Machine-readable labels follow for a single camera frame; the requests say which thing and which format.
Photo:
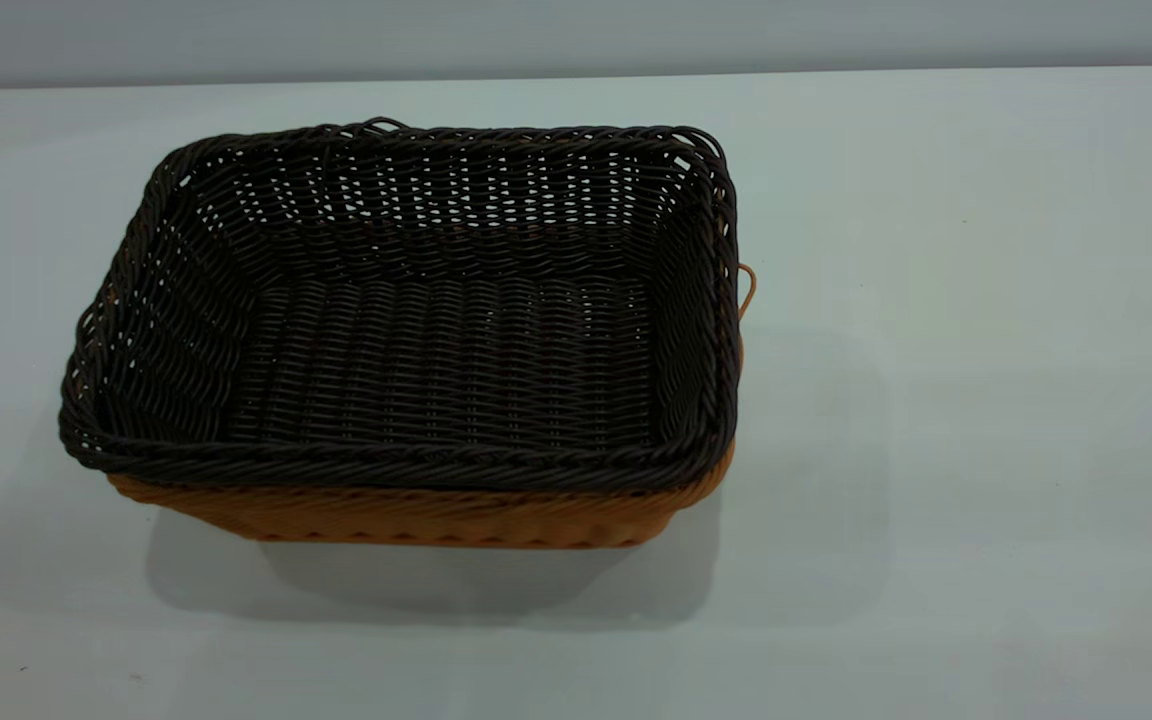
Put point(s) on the dark brown wicker basket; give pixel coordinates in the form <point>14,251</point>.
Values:
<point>436,350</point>

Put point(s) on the orange-brown wicker basket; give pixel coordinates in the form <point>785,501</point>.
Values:
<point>436,520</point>

